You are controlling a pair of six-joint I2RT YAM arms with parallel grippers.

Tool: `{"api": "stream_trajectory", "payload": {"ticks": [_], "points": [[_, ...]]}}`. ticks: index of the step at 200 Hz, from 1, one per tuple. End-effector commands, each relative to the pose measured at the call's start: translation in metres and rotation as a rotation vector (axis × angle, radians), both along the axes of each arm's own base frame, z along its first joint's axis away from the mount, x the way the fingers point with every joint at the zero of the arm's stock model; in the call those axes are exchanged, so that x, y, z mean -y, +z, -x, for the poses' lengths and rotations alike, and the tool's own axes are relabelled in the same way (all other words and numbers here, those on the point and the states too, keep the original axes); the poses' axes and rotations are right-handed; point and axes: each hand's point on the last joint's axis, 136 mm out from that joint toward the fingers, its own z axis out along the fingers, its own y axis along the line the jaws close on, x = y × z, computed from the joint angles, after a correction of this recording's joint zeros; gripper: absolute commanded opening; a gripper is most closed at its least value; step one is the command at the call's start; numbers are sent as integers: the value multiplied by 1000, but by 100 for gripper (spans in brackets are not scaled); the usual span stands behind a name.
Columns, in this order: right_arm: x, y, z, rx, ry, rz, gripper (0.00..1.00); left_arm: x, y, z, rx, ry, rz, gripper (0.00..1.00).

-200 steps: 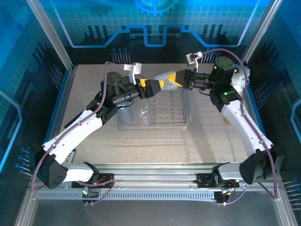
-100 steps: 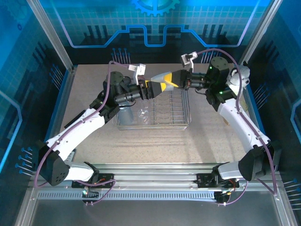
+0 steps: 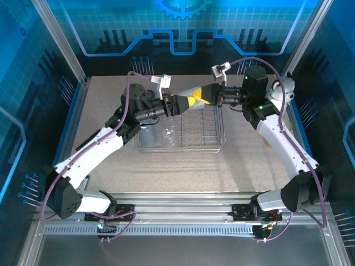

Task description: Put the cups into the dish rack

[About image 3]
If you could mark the aluminium frame rail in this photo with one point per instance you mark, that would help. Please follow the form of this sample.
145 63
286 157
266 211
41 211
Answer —
180 207

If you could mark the smooth clear plastic cup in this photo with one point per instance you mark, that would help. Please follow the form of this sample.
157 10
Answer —
167 135

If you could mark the small controller board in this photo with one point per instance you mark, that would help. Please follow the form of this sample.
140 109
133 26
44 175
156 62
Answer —
106 227
262 232

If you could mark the pale green plastic cup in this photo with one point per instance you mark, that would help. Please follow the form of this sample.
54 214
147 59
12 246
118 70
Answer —
289 124

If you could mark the aluminium frame post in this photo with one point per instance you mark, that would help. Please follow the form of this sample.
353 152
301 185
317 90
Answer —
61 41
305 41

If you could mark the white plush toy dog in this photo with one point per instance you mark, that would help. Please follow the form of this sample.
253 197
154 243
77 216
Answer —
287 88

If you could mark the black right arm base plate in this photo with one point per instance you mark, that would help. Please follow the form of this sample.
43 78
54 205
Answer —
240 212

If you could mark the textured clear plastic cup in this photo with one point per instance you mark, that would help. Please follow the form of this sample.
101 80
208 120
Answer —
199 106

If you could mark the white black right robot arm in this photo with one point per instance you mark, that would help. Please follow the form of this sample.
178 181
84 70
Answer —
280 144

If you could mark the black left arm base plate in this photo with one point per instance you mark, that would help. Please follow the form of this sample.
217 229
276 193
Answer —
124 212

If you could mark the white label card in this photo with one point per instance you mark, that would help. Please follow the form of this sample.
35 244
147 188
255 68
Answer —
86 183

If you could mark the blue translucent plastic cup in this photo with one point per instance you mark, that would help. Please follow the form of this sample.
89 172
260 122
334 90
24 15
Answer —
148 137

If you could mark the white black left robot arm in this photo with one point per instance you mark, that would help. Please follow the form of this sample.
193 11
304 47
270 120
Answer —
91 149

